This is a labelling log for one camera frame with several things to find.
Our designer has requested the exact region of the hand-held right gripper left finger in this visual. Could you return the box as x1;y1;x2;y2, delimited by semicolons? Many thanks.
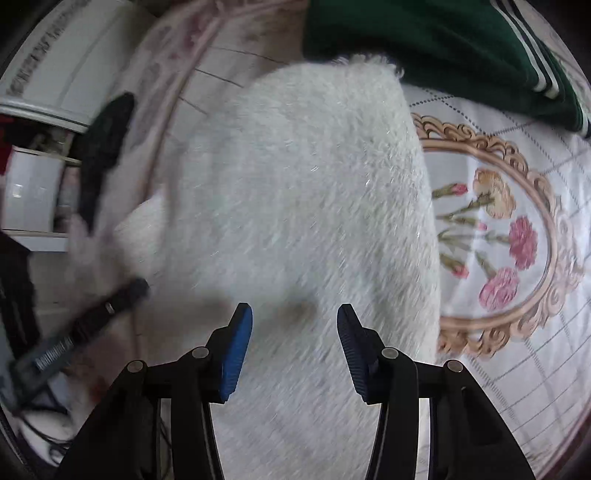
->
54;302;254;480

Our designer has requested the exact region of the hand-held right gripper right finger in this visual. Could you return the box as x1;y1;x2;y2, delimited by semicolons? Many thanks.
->
337;303;537;480

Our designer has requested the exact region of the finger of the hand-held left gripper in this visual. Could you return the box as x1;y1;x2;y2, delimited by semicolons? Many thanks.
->
68;278;151;346

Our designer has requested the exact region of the white fuzzy jacket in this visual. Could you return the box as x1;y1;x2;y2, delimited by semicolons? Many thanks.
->
69;53;445;480

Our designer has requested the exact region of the white drawer cabinet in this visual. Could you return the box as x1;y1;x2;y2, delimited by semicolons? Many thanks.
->
0;144;72;254

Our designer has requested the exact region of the black cloth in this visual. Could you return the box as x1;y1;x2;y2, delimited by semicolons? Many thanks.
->
76;91;137;232

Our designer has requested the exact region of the white sliding-door wardrobe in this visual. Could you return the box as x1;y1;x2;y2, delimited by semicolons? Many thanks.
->
0;0;155;136

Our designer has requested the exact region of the white floral bed mat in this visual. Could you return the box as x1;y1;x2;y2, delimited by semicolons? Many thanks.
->
148;28;591;480

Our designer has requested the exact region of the green white-striped folded garment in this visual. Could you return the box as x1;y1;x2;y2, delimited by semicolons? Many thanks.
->
302;0;591;140

